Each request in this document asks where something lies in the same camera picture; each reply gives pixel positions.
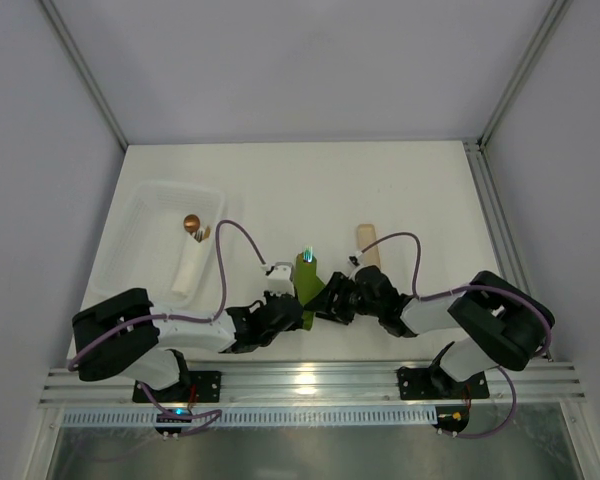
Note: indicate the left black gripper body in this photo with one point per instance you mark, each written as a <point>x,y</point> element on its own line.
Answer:
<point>290,310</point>

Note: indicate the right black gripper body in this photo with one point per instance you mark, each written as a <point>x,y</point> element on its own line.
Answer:
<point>336,298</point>

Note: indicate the green paper napkin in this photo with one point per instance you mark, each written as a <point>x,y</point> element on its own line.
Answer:
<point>307,285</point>

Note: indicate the iridescent metal fork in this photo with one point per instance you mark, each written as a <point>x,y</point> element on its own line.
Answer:
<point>308,254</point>

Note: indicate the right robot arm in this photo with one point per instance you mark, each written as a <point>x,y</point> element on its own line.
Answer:
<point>504,327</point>

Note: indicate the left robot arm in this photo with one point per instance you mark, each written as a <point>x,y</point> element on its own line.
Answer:
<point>128,336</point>

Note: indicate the white rolled napkin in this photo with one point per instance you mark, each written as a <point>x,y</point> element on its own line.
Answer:
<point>189,266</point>

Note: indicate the beige utensil tray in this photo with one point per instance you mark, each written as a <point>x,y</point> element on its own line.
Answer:
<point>365,236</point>

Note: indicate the copper round ball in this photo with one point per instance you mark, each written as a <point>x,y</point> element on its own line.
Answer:
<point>191,224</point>

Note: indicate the white plastic basket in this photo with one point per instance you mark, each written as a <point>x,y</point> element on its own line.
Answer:
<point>145,244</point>

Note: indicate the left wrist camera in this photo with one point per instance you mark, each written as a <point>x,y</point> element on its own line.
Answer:
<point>279,278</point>

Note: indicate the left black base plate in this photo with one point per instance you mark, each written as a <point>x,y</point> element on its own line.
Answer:
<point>193,386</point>

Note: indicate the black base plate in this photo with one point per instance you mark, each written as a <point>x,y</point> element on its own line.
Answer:
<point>193,386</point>
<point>432,383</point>

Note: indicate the aluminium front rail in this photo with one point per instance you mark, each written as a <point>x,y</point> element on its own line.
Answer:
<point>305,383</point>

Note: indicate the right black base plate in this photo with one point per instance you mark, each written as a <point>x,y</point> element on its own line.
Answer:
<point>432,383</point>

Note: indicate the white slotted cable duct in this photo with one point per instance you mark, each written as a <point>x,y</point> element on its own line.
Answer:
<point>231,417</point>

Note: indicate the right aluminium frame rail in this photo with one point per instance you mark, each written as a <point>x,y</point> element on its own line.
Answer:
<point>507,256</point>

